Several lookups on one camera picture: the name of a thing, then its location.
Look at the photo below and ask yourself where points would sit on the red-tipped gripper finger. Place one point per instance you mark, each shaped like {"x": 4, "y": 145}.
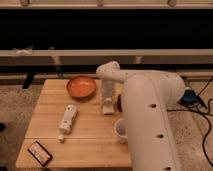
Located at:
{"x": 119, "y": 106}

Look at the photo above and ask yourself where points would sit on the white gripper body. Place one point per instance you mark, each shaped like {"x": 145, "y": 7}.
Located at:
{"x": 107, "y": 90}

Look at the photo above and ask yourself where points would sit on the white sponge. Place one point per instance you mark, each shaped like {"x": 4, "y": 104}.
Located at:
{"x": 108, "y": 106}

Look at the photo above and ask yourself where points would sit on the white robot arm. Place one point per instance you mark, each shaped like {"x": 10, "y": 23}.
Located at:
{"x": 145, "y": 96}

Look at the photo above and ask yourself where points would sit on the white cup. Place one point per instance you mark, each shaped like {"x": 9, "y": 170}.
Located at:
{"x": 120, "y": 131}

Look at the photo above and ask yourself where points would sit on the orange bowl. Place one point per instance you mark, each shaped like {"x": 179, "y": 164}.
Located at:
{"x": 81, "y": 86}

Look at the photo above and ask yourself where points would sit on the white plastic bottle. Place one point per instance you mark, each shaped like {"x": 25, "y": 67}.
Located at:
{"x": 67, "y": 122}

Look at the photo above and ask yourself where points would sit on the blue object on floor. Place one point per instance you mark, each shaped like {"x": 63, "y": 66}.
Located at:
{"x": 189, "y": 98}

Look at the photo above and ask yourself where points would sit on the black and orange box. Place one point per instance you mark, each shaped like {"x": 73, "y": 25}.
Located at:
{"x": 40, "y": 153}

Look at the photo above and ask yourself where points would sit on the grey metal rail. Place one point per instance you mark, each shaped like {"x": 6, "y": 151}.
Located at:
{"x": 96, "y": 57}

